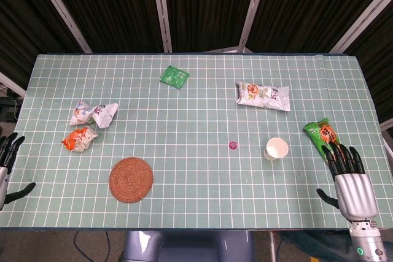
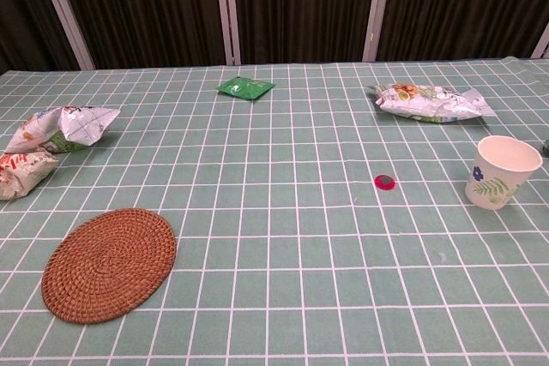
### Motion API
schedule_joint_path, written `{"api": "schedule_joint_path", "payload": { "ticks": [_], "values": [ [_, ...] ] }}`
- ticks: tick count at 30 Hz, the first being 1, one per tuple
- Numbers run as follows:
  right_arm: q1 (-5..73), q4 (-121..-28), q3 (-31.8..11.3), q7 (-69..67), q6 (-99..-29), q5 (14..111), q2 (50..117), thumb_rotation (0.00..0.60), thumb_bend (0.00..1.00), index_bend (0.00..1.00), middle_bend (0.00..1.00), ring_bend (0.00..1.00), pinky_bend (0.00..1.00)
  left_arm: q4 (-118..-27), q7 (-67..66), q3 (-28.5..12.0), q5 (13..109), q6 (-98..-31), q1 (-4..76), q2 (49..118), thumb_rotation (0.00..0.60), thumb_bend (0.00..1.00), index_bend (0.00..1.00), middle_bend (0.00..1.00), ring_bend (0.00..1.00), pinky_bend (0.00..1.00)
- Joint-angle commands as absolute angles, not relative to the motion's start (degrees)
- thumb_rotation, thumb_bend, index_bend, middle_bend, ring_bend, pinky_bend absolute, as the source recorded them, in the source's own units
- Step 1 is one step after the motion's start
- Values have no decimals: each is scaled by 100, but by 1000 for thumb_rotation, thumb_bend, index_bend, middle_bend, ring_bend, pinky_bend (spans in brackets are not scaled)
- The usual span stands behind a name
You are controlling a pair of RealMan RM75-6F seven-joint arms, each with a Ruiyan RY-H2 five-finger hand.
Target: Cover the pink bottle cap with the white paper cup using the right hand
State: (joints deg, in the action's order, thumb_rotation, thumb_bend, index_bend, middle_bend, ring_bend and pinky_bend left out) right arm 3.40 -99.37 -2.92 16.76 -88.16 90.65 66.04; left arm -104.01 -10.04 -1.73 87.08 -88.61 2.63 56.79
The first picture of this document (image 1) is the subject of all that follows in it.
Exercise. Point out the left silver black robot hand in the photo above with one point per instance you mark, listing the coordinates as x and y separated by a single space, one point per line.
7 164

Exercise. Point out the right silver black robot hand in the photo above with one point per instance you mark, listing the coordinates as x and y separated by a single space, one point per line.
354 190

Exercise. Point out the white paper cup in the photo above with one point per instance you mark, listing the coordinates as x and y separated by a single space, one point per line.
275 149

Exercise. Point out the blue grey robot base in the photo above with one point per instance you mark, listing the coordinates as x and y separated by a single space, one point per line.
187 246

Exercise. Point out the green grid table mat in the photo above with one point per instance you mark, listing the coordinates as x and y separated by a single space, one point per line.
190 121

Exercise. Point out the green peanut snack bag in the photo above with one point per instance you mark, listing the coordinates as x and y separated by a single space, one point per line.
320 136

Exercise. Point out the crumpled orange white snack bag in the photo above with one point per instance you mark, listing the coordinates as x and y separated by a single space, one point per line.
79 139

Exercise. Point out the crumpled white blue snack bag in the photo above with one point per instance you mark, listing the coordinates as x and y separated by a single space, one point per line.
92 114

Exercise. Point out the round woven brown coaster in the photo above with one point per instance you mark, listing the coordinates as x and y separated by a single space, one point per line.
131 179

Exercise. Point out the small pink bottle cap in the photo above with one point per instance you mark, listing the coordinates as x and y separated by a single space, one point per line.
233 145

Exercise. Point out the white long snack bag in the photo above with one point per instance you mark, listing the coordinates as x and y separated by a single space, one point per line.
264 94

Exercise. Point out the green square sachet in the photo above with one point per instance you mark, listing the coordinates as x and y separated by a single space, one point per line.
174 77

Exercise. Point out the white screen frame post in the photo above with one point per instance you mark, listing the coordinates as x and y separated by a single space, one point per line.
61 9
362 15
10 84
161 9
253 9

